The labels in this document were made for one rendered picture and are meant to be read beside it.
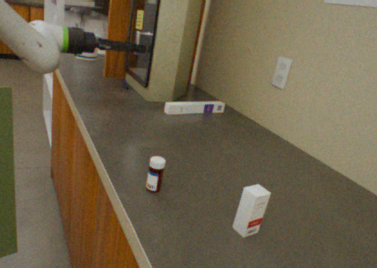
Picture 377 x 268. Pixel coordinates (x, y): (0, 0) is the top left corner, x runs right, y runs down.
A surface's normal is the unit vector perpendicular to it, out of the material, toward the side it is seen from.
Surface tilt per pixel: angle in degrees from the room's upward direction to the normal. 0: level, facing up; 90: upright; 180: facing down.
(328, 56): 90
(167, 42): 90
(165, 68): 90
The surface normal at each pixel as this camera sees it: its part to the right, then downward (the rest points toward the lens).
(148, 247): 0.18, -0.91
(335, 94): -0.88, 0.02
